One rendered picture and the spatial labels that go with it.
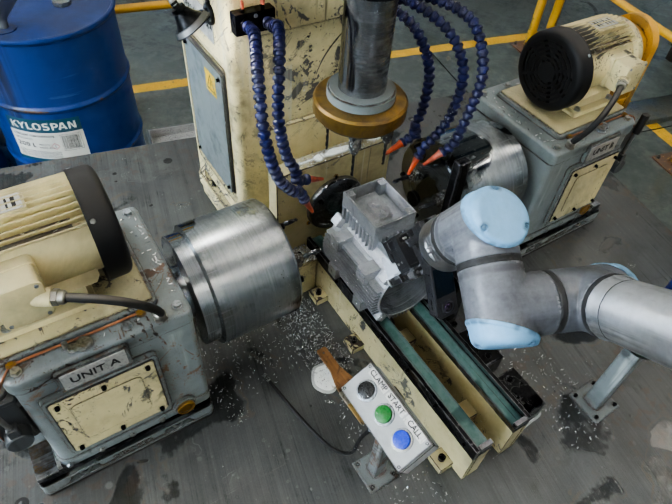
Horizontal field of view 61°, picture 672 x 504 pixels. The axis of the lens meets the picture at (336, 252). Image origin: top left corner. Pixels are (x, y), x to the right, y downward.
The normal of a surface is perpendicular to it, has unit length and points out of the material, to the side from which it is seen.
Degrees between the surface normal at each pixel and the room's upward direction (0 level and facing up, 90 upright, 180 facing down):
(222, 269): 36
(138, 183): 0
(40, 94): 90
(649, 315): 65
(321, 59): 90
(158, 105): 0
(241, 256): 28
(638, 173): 0
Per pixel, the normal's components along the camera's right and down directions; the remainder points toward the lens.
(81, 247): 0.51, 0.35
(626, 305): -0.86, -0.44
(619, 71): -0.85, 0.36
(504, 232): 0.30, -0.34
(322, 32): 0.53, 0.65
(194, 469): 0.06, -0.67
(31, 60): 0.22, 0.74
